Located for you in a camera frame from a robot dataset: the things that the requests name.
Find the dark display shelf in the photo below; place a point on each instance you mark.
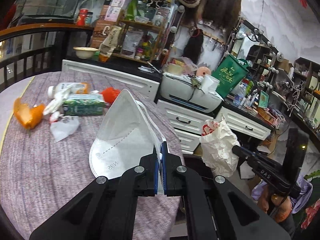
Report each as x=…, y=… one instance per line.
x=307, y=85

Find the person's right forearm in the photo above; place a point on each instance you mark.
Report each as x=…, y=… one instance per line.
x=305, y=190

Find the crumpled white wrapper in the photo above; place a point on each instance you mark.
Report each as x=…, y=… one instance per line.
x=53, y=105

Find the white plastic trash bag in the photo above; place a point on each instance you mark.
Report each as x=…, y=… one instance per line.
x=220, y=150

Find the cream bowl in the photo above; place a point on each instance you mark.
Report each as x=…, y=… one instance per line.
x=85, y=52

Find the green tote bag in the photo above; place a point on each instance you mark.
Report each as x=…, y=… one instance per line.
x=230, y=75

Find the person's right hand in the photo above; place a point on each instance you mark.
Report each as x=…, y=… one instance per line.
x=276, y=201

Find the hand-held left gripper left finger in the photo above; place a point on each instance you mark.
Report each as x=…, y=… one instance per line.
x=156, y=172

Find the orange peel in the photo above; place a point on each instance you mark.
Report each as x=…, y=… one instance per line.
x=32, y=117

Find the green tissue packet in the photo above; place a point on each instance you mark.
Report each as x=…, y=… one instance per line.
x=82, y=106

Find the white three-drawer cabinet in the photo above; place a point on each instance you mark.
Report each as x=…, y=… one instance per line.
x=185, y=120

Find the brown wig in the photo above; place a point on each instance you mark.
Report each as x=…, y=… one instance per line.
x=217, y=2

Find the wooden shelf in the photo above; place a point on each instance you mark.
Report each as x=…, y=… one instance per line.
x=140, y=25

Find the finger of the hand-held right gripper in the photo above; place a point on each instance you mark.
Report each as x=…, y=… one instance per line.
x=246, y=153

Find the red-orange wrapper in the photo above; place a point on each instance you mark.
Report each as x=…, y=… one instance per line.
x=111, y=93

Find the yellow box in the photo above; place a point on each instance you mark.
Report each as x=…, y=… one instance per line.
x=175, y=68

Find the floral clothing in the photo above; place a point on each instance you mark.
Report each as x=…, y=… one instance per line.
x=311, y=212

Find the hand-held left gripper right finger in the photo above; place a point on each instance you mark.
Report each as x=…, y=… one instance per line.
x=164, y=170

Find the beige paper bag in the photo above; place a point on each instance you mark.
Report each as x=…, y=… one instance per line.
x=111, y=40

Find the purple tablecloth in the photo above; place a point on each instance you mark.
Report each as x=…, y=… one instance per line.
x=50, y=167

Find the wooden railing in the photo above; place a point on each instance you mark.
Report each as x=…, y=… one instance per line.
x=37, y=28

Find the white face mask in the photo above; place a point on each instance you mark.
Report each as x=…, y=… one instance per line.
x=122, y=130

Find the black wig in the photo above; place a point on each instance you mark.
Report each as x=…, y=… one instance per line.
x=192, y=48

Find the small red-white wrapper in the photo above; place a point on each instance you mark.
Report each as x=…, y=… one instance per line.
x=55, y=117

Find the clear plastic bag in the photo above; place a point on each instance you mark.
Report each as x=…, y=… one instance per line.
x=62, y=130

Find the white bottle with orange label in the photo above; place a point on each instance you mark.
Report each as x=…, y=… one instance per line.
x=62, y=88

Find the red can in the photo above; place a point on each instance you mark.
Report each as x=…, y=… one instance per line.
x=81, y=17

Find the white desk drawer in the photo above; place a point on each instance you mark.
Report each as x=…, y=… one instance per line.
x=245, y=125

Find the white printer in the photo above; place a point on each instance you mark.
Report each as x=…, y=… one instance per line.
x=180, y=90

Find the teal can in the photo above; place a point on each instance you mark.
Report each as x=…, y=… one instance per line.
x=89, y=18

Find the white tissue sheet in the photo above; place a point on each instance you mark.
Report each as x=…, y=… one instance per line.
x=210, y=83

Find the pink box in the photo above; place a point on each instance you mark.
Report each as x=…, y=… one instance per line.
x=115, y=7

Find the long white cabinet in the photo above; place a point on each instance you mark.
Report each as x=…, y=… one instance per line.
x=112, y=75

